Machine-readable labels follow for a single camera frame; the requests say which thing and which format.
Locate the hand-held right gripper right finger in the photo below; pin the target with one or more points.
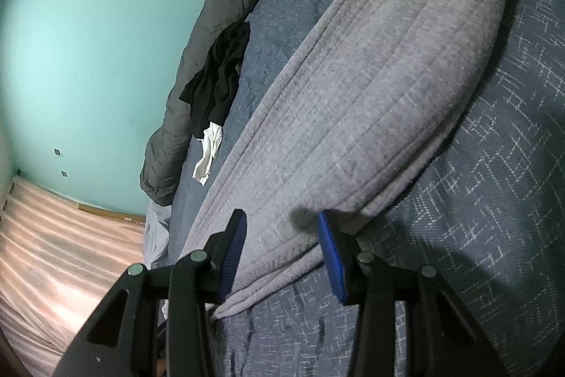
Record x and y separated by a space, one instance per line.
333 257

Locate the pink curtain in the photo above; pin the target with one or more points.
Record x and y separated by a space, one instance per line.
53 262

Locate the dark grey duvet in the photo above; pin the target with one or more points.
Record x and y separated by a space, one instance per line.
212 6

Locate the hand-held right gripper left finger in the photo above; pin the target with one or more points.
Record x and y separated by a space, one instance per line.
234 253

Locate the white garment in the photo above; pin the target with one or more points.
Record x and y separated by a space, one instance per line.
209 151

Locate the black garment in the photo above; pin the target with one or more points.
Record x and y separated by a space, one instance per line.
220 81

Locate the blue patterned bed cover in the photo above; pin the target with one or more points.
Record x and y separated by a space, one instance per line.
494 182

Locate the light grey pillow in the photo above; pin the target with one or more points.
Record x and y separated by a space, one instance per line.
156 233

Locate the grey fleece garment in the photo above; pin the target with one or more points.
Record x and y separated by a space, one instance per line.
362 94

